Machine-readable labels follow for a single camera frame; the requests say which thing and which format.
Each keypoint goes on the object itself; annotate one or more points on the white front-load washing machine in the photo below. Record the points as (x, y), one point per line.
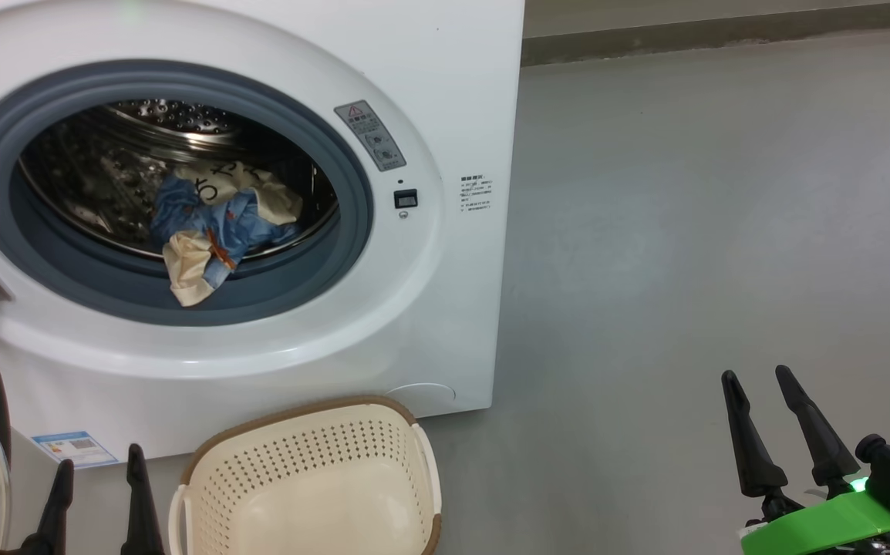
(429, 308)

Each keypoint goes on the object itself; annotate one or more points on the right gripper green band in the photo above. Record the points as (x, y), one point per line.
(831, 528)

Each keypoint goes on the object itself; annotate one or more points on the steel washer drum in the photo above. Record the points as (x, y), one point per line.
(90, 177)

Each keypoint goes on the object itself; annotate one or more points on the blue patterned garment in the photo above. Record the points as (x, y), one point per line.
(221, 223)

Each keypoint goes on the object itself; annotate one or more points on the black door lock socket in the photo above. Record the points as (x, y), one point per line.
(406, 199)

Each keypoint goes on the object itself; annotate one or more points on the cream garment with black print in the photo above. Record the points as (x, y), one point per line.
(268, 193)

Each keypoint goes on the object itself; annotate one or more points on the printed text notice label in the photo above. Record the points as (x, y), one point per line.
(476, 193)

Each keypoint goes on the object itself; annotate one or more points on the cream perforated laundry basket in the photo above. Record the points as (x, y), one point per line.
(321, 493)

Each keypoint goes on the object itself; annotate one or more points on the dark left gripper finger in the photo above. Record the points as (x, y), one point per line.
(140, 516)
(55, 524)

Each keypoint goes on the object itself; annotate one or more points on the round white filter cover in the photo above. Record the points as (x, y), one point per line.
(426, 397)

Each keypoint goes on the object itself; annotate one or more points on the grey rubber door seal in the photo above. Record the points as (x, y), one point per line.
(275, 293)

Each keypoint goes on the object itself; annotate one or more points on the blue white energy label sticker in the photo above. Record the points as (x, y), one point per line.
(75, 449)

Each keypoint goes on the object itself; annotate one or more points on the grey warning sticker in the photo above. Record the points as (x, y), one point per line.
(372, 137)

